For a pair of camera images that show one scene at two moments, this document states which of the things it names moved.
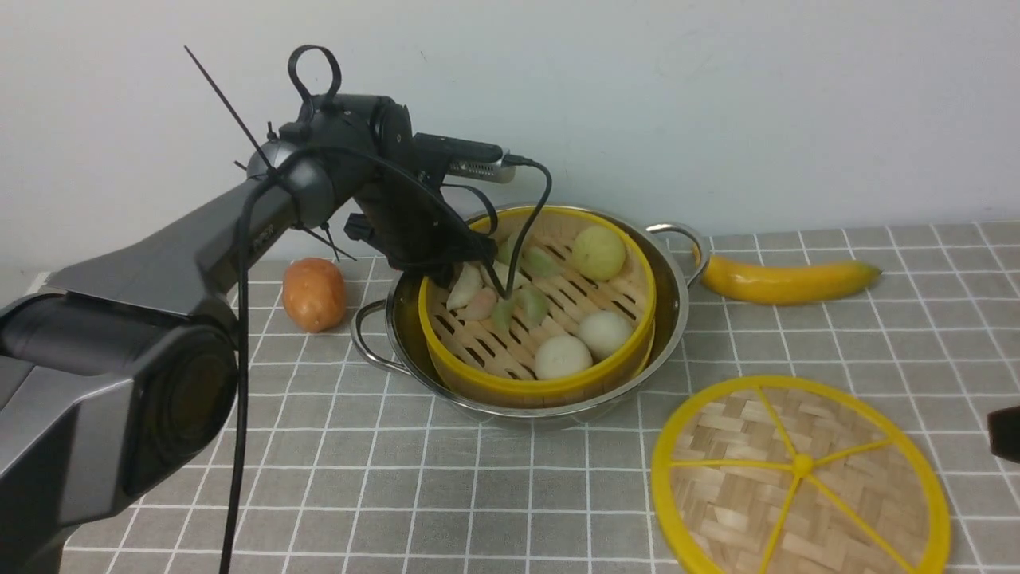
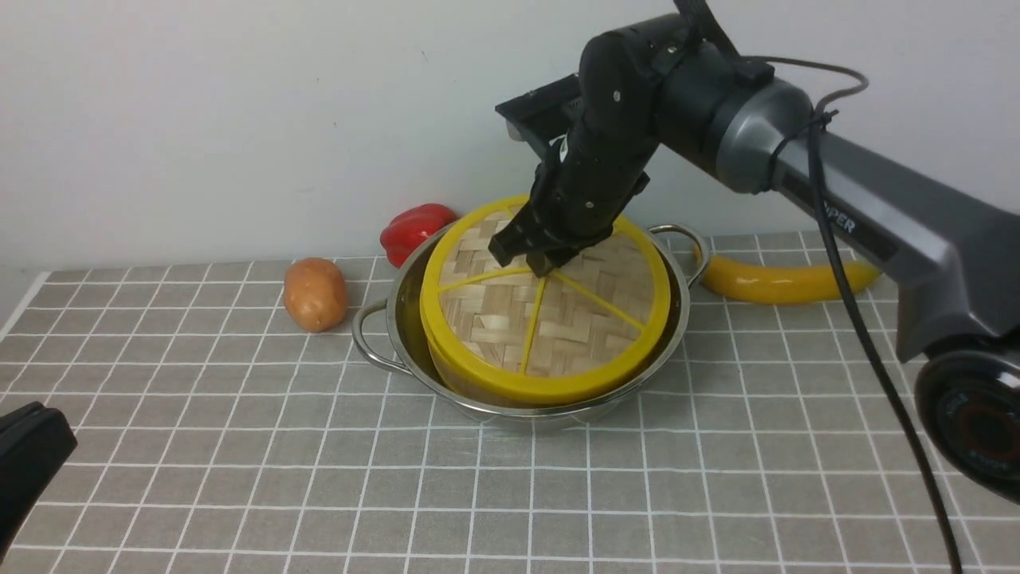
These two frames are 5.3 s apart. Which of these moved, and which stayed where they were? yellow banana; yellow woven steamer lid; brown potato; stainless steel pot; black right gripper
Moved: black right gripper; yellow woven steamer lid
Stayed: brown potato; stainless steel pot; yellow banana
